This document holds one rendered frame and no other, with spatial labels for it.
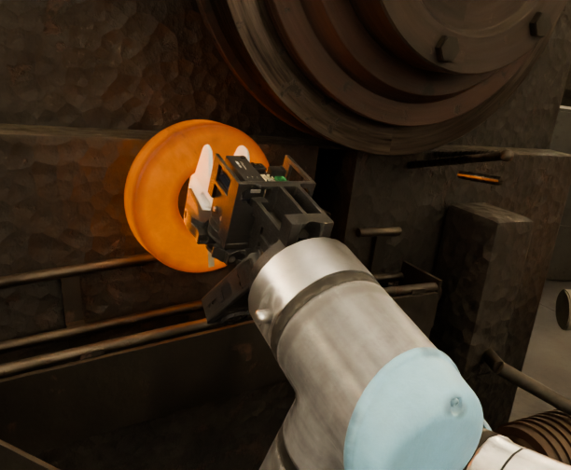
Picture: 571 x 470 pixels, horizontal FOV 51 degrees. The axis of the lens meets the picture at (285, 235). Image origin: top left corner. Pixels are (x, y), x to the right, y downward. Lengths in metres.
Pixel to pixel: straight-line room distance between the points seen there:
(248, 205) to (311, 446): 0.20
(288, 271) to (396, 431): 0.13
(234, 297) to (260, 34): 0.24
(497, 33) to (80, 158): 0.43
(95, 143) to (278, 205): 0.24
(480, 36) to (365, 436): 0.41
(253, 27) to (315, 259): 0.25
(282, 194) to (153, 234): 0.17
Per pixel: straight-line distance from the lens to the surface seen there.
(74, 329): 0.67
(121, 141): 0.65
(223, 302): 0.53
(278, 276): 0.41
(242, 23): 0.58
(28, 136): 0.64
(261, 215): 0.47
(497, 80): 0.76
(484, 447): 0.51
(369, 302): 0.39
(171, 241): 0.61
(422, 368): 0.36
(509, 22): 0.67
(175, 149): 0.59
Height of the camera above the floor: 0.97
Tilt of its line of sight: 17 degrees down
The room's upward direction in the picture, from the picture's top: 7 degrees clockwise
